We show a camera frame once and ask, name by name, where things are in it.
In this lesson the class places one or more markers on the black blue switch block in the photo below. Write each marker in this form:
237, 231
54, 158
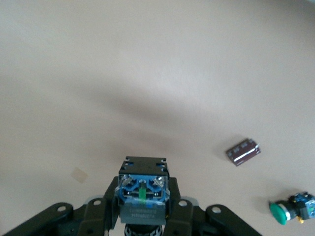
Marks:
144, 169

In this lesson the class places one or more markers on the green pushbutton switch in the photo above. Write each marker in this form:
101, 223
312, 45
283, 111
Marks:
279, 211

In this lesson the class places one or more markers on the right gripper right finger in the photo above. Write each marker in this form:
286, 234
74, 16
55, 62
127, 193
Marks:
176, 209

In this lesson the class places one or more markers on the brown tape patch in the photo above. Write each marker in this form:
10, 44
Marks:
79, 174

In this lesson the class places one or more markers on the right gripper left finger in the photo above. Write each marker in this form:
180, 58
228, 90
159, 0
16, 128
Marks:
110, 204

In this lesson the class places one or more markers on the maroon cylindrical capacitor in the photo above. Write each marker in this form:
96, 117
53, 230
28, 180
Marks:
242, 152

